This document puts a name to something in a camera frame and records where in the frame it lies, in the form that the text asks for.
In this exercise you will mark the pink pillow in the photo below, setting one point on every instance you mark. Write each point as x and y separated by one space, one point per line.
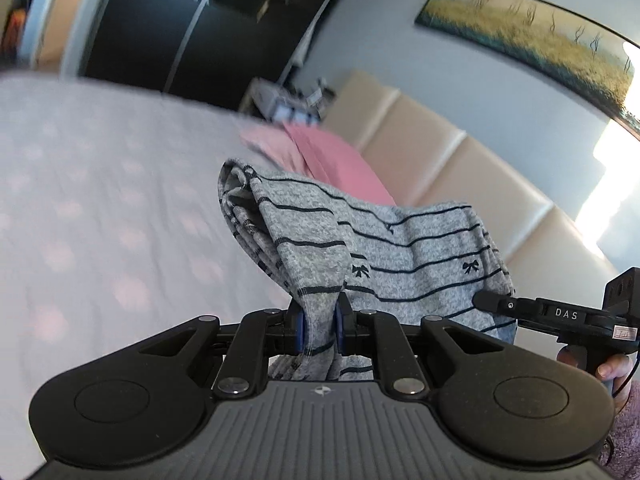
325 155

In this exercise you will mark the beige padded headboard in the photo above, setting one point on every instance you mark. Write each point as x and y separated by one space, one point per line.
475 170

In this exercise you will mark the person's right hand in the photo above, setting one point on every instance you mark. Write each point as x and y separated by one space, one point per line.
612 367

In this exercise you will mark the black sliding wardrobe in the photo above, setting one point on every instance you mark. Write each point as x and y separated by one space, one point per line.
150 35

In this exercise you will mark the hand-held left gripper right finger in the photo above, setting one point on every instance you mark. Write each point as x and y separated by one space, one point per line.
341 330

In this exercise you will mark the white nightstand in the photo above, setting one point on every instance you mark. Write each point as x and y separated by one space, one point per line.
280 102

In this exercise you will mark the grey striped bow-print garment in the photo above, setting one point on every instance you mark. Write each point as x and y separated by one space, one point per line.
400 240

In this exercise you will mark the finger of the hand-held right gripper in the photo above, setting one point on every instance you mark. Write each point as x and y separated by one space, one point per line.
505 306

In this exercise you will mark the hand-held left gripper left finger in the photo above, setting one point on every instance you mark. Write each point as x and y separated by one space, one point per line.
299 332

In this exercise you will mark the landscape wall painting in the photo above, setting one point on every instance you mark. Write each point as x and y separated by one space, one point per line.
525 35

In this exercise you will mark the person's right forearm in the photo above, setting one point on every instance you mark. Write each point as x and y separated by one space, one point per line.
630 435

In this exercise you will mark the grey pink-dotted bed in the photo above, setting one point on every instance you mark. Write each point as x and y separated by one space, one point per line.
100 160

